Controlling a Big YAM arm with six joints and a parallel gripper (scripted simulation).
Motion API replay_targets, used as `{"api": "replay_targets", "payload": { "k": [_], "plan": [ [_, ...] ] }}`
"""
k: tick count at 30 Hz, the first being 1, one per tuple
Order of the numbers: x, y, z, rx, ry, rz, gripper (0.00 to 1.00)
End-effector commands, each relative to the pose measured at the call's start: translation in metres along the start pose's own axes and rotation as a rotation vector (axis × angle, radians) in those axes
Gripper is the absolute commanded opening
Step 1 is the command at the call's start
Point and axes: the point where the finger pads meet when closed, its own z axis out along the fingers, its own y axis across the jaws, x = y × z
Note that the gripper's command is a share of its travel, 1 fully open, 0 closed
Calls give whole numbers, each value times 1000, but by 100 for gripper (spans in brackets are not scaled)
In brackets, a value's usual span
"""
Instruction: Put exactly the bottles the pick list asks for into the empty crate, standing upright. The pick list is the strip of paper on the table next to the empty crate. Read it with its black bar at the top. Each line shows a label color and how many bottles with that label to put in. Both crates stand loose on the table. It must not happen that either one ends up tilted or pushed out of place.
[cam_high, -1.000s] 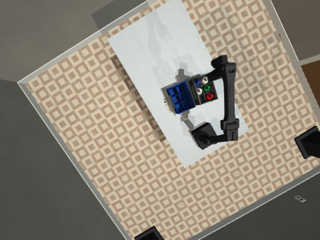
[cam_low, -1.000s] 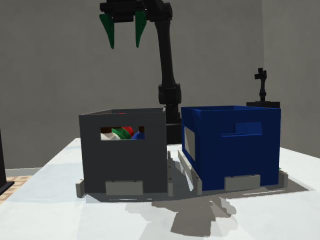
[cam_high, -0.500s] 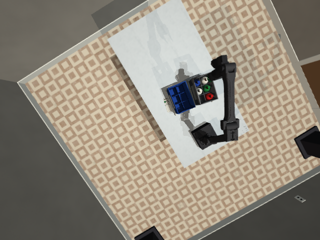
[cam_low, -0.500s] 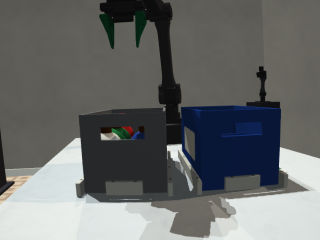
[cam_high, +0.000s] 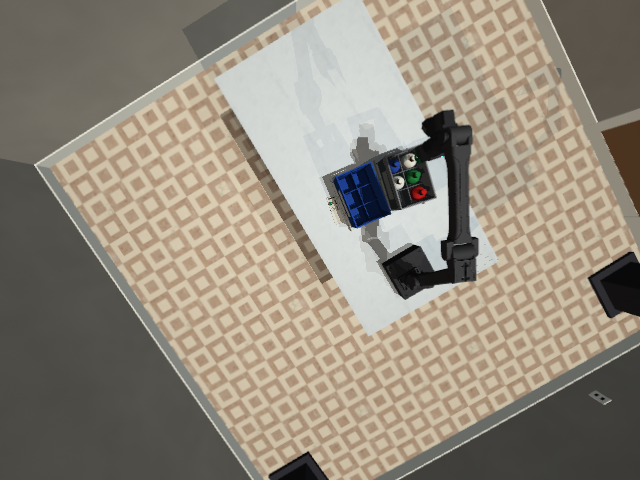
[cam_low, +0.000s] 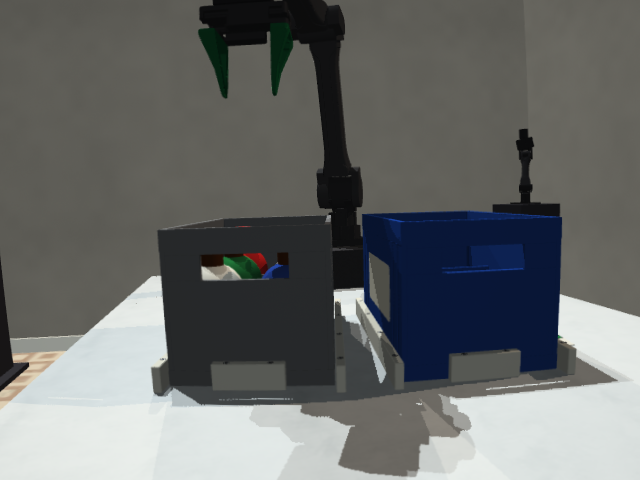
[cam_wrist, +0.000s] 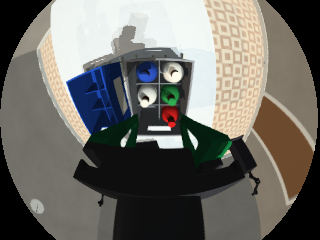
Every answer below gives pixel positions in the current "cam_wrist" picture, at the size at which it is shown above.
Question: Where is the blue bottle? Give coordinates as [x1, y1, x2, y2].
[136, 61, 158, 83]

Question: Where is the cream bottle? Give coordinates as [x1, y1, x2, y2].
[162, 61, 184, 83]

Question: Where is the green bottle with pale green label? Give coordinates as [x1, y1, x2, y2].
[160, 84, 180, 106]

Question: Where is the white bottle with grey label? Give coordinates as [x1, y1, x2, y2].
[137, 84, 157, 107]

